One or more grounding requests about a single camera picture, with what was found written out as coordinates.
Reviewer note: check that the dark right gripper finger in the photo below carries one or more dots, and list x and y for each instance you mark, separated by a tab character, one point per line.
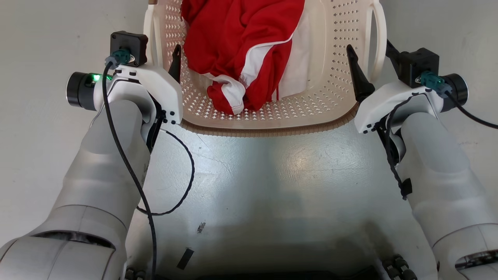
393	54
358	77

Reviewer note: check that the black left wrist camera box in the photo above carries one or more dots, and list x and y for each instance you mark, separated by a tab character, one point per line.
130	44

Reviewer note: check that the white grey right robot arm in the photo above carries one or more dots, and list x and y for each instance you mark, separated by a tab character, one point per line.
435	163

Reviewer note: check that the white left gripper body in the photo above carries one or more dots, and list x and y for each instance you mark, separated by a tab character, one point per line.
163	93

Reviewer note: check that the silver grey robot body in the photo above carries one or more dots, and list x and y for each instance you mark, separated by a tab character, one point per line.
272	194

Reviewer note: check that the black tape strip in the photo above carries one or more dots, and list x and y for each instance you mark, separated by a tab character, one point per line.
185	258

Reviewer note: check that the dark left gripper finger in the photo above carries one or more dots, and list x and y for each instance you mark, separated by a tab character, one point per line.
176	64

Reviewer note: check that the cream perforated plastic laundry basket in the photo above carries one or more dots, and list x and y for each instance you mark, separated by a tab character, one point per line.
330	58

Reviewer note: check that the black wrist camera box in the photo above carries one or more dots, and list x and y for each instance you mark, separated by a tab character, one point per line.
418	62
130	44

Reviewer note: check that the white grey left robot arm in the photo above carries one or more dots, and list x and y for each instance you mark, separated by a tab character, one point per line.
105	155

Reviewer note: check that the black ribbed knobs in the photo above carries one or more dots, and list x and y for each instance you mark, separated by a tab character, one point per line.
134	274
398	268

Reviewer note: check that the red garment with white trim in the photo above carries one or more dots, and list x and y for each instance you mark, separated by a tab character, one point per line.
233	31

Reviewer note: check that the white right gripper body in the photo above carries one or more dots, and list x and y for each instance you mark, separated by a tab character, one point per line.
383	101

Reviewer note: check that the white cloth garment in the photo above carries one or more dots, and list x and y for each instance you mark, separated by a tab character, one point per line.
299	58

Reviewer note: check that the small dark sticker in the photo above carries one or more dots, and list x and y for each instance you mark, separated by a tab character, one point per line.
201	227

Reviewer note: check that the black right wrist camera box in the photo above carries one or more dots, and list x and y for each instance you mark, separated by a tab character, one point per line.
418	62

